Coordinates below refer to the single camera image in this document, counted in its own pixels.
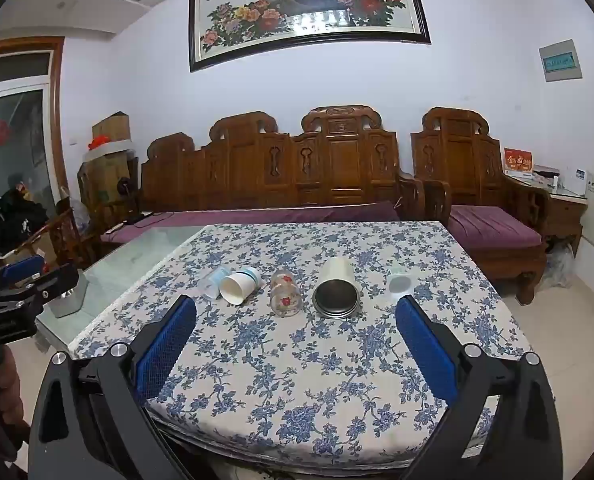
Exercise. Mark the red cloth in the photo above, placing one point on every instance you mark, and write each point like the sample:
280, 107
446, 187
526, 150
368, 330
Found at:
99, 142

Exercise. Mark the wooden chair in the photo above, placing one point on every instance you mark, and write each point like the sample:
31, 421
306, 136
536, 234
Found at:
59, 240

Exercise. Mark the small white cup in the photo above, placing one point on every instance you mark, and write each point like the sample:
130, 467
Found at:
399, 282

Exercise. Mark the clear plastic cup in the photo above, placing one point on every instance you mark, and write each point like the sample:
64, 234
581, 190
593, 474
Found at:
212, 282

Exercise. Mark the floral glass cup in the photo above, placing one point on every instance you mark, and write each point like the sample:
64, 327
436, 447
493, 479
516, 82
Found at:
284, 294

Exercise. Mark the carved wooden sofa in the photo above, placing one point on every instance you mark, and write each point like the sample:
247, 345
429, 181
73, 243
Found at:
277, 165

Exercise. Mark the clear plastic bag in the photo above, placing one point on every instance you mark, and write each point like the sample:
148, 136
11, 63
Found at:
559, 265

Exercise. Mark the grey wall electrical box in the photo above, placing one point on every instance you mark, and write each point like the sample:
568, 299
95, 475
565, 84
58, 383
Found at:
559, 61

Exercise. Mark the purple armchair cushion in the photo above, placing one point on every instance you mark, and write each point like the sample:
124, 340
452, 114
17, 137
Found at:
492, 227

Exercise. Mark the wooden side table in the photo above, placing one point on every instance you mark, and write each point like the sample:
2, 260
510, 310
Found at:
562, 215

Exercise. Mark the white paper cup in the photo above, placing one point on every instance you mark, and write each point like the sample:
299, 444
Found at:
238, 286

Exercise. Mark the red desk calendar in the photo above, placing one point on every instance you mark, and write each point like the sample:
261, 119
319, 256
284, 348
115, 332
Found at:
518, 162

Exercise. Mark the cream steel tumbler cup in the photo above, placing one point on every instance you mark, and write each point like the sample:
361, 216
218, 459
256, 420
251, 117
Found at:
337, 290

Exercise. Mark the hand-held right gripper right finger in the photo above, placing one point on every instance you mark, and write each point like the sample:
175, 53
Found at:
424, 347

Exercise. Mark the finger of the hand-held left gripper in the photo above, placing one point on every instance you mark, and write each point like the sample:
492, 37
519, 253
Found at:
54, 282
22, 266

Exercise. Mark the person's left hand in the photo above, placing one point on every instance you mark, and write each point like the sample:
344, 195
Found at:
8, 390

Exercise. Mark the white box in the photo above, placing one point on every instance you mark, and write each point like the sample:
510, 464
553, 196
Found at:
573, 180

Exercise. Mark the purple sofa cushion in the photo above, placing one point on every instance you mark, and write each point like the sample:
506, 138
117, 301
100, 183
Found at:
257, 219

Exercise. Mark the framed peacock flower painting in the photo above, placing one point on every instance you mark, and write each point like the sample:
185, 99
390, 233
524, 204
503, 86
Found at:
307, 5

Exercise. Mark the carved wooden armchair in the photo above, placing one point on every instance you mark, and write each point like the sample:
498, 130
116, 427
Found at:
477, 175

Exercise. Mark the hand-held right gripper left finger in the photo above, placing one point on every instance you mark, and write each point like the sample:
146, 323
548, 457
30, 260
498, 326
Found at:
169, 345

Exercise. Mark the blue floral tablecloth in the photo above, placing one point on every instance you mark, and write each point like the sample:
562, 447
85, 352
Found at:
297, 360

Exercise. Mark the brown cardboard box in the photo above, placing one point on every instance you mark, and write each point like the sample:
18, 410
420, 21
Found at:
111, 127

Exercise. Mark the pile of black clothes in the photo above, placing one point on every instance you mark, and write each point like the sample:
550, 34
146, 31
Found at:
14, 215

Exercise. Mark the wooden door frame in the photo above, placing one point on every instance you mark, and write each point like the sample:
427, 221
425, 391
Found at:
52, 110

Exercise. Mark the large cardboard box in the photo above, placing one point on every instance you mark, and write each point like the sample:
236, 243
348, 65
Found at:
104, 177

